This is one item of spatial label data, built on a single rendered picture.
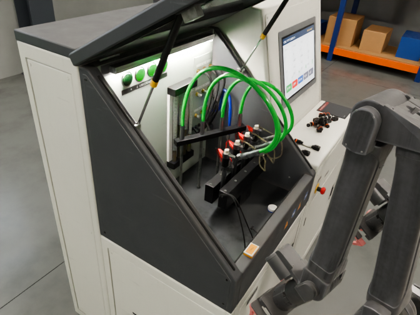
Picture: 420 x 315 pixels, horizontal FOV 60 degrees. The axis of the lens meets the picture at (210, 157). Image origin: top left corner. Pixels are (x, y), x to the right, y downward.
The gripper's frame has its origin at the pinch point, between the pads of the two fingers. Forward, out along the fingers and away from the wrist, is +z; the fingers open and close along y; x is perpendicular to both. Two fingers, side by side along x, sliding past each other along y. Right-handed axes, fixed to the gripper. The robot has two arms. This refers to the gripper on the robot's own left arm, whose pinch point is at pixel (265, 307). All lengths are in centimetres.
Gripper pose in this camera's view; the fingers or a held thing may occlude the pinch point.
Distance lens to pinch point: 103.0
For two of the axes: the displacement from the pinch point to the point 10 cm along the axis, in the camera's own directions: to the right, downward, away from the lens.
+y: -7.5, 3.1, -5.8
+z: -3.6, 5.4, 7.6
